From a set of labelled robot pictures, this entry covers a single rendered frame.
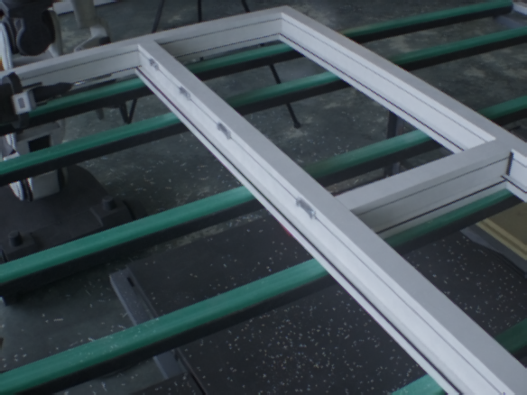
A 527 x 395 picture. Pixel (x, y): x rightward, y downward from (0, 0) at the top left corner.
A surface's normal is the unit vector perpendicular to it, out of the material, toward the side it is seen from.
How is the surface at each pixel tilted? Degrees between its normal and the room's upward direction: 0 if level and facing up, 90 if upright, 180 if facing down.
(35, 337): 0
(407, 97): 90
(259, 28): 90
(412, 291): 0
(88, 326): 0
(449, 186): 90
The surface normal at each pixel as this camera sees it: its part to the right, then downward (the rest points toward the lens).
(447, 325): -0.01, -0.83
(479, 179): 0.50, 0.48
